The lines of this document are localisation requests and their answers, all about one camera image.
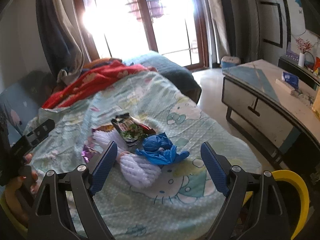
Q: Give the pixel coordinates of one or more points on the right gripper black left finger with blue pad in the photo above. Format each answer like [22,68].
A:
[51,218]

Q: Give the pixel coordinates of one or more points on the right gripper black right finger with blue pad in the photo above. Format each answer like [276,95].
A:
[233,182]

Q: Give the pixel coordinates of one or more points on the dark green snack wrapper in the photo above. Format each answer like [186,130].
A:
[131,130]

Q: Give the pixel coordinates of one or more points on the yellow rimmed black trash bin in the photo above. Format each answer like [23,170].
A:
[295,194]

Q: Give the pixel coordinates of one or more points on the person's left hand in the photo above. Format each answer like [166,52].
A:
[12,201]

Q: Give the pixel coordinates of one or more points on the purple candy wrapper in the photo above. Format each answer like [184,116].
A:
[88,153]

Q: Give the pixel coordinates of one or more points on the light green cartoon bedsheet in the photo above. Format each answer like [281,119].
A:
[159,187]

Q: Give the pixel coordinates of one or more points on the blue crumpled plastic bag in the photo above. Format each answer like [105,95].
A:
[159,150]

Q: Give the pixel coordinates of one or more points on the white grey coffee table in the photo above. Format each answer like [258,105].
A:
[282,127]

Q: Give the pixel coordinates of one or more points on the red floral blanket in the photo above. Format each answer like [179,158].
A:
[93,81]

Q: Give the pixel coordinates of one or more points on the brown torn wrapper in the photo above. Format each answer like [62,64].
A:
[104,128]

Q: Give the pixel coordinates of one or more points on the white flat box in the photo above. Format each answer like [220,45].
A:
[285,86]

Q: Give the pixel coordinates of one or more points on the gold standing pouch bag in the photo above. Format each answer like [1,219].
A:
[316,107]

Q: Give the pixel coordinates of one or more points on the beige dark left curtain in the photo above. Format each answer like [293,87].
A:
[62,43]

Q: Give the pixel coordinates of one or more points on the beige dark curtain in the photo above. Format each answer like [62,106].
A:
[236,28]
[62,43]

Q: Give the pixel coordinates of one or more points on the teal quilted blanket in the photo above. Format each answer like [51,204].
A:
[181,77]

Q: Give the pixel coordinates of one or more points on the small white blue stool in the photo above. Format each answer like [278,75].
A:
[229,61]

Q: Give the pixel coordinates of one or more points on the dark tv cabinet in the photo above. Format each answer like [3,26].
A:
[303,74]

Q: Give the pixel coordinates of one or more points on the purple box on cabinet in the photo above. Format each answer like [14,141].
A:
[290,54]

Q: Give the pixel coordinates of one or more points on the red greeting card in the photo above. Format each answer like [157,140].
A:
[316,67]

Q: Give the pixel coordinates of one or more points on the white vase red flowers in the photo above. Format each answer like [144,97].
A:
[303,47]

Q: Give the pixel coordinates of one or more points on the brown framed glass door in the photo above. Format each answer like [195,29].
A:
[174,29]

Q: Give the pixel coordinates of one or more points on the beige dark right curtain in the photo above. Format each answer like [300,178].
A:
[236,28]

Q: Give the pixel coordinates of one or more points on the black wall television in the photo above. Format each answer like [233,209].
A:
[311,15]

